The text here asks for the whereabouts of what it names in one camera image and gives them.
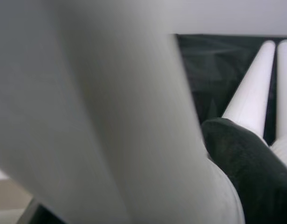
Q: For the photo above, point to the white plastic table leg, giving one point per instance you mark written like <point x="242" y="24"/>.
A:
<point x="285" y="93"/>
<point x="250" y="93"/>
<point x="99" y="105"/>

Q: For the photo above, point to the black cloth table cover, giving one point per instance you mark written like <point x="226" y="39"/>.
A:
<point x="215" y="70"/>

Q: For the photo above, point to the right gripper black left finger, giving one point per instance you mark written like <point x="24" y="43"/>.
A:
<point x="38" y="217"/>

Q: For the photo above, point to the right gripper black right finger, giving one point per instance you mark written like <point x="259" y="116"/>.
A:
<point x="255" y="182"/>

